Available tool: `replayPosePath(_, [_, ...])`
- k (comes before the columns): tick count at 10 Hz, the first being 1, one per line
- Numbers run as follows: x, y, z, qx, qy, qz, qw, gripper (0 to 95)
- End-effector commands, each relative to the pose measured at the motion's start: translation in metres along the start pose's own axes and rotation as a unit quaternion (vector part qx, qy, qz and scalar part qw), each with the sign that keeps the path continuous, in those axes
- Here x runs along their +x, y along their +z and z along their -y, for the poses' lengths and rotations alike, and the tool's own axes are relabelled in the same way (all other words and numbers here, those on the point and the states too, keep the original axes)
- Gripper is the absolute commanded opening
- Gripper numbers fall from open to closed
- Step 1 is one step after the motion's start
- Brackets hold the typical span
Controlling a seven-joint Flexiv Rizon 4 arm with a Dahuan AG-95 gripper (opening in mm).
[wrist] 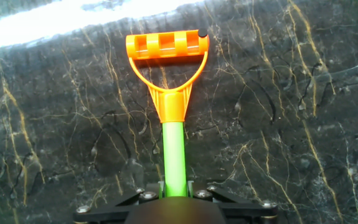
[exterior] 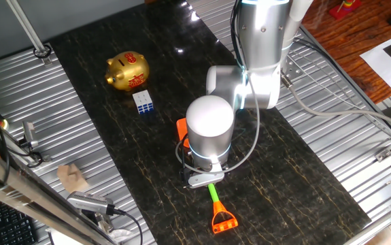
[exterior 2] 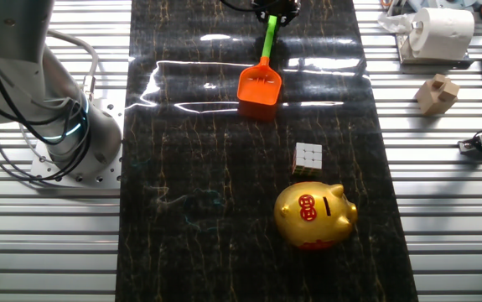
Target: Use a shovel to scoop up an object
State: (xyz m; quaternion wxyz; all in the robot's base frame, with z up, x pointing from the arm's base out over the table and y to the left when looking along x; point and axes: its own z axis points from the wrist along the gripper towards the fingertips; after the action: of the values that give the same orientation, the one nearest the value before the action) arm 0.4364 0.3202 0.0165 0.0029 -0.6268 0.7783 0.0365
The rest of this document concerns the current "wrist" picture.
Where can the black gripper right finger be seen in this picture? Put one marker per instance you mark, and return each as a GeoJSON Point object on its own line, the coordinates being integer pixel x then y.
{"type": "Point", "coordinates": [247, 213]}

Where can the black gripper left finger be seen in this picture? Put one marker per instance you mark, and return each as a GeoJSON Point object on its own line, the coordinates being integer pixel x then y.
{"type": "Point", "coordinates": [110, 213]}

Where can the black marble pattern mat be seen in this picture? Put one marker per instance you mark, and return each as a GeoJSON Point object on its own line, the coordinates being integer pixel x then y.
{"type": "Point", "coordinates": [275, 124]}

